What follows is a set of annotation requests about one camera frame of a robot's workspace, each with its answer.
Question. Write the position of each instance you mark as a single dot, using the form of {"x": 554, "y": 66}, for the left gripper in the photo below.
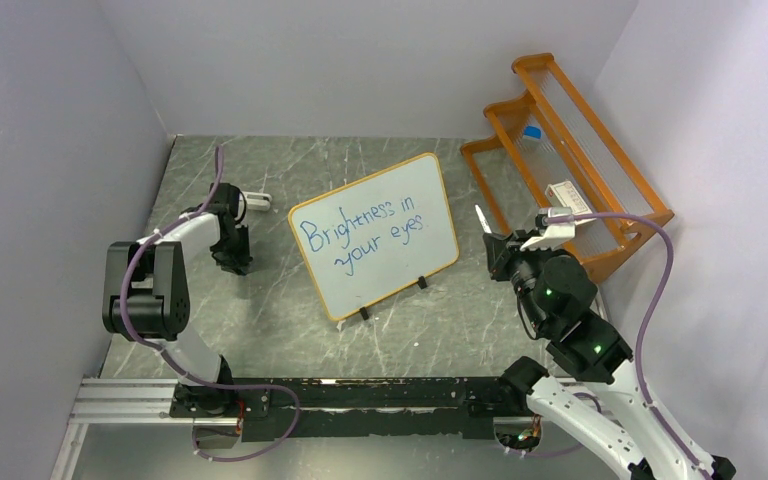
{"x": 240, "y": 261}

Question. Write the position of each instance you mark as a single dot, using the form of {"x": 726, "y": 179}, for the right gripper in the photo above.
{"x": 498, "y": 254}

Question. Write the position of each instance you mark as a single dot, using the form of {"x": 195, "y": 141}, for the blue whiteboard marker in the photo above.
{"x": 482, "y": 220}

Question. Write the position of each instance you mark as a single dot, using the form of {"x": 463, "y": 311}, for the yellow framed whiteboard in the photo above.
{"x": 372, "y": 238}

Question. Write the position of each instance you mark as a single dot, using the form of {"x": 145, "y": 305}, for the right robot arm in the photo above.
{"x": 554, "y": 296}

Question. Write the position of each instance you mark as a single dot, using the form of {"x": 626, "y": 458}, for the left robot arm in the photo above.
{"x": 146, "y": 296}

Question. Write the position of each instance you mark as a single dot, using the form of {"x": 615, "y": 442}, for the white whiteboard eraser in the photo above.
{"x": 257, "y": 201}

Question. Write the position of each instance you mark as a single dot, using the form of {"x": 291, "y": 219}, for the white red box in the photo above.
{"x": 566, "y": 195}

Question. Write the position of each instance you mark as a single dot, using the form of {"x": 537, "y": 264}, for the orange wooden rack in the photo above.
{"x": 576, "y": 146}

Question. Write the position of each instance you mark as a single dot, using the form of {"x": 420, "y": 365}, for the blue white small object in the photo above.
{"x": 532, "y": 133}

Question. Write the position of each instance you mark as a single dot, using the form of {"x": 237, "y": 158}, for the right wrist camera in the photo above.
{"x": 555, "y": 226}

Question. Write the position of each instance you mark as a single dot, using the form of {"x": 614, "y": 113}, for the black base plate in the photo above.
{"x": 267, "y": 408}

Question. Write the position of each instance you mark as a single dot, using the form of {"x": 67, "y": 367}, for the aluminium rail frame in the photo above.
{"x": 146, "y": 402}

